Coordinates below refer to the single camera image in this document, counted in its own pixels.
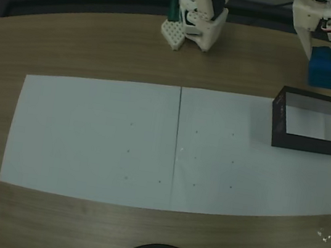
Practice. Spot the blue cube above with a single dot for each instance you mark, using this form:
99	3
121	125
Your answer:
323	71

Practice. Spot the dark box with white interior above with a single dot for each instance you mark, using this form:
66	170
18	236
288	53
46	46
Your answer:
305	145

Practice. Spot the white paper sheet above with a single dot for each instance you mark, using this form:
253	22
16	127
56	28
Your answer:
88	137
223	176

